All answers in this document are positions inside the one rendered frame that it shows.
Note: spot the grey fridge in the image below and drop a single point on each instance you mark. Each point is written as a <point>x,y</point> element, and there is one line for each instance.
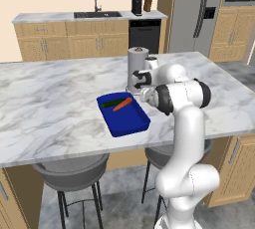
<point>196,14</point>

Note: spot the black sink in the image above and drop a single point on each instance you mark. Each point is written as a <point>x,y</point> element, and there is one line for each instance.
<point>97,14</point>

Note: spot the blue rectangular tray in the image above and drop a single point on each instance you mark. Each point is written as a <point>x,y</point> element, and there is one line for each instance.
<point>127,120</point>

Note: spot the grey tap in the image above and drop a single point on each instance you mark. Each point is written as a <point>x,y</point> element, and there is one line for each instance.
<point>96,2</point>

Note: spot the tall wooden cupboard run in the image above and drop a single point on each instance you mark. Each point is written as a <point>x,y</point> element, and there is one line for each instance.
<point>234,34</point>

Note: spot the white paper towel roll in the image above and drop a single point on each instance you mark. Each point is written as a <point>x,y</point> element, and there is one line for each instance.
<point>135,60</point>

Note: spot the brown knife block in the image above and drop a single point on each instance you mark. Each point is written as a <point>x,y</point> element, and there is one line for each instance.
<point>148,3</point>

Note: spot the wooden base cupboard run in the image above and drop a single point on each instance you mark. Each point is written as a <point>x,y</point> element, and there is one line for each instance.
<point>71,40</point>

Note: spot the wooden island cupboard door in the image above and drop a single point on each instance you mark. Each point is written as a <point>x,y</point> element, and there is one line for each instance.
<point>240,173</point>
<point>10,206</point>

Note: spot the dark green cucumber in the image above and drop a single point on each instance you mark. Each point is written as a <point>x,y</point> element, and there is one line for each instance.
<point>109,104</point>

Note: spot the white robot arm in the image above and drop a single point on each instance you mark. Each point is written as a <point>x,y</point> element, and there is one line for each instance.
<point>184,146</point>

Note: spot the black coffee machine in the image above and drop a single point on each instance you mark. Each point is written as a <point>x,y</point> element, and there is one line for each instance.
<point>136,5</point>

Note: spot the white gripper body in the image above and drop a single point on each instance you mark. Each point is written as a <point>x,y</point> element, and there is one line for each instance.
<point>148,94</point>

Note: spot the orange carrot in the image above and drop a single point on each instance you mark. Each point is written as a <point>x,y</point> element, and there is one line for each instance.
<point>122,104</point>

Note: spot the grey bar stool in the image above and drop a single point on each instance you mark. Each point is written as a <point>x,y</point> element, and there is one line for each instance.
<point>71,171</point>
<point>159,156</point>

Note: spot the black dishwasher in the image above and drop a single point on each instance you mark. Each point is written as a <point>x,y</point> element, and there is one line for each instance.
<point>144,35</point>

